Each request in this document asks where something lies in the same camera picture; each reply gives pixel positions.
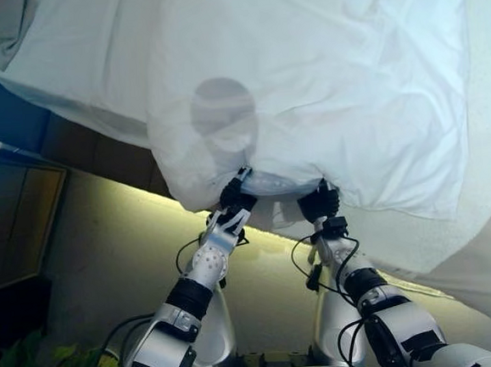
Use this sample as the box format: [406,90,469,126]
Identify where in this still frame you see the white duvet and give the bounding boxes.
[98,0,491,249]

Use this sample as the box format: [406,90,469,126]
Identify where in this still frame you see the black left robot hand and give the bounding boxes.
[215,165,261,220]

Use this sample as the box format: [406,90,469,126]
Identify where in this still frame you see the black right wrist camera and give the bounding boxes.
[322,215,349,240]

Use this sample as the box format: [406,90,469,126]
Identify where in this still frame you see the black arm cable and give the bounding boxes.
[173,236,207,279]
[289,223,397,367]

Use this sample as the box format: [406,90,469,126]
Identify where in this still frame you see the brown upholstered bed frame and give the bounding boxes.
[0,53,176,212]

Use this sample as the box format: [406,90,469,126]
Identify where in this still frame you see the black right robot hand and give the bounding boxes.
[295,177,343,225]

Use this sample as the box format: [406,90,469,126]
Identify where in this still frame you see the wooden nightstand with drawers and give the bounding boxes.
[0,125,78,293]

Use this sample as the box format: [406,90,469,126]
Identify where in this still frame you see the large beige pillow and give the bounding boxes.
[0,0,44,72]

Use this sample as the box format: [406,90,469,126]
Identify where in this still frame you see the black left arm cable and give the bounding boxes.
[173,236,207,279]

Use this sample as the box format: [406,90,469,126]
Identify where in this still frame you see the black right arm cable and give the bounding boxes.
[289,223,397,367]

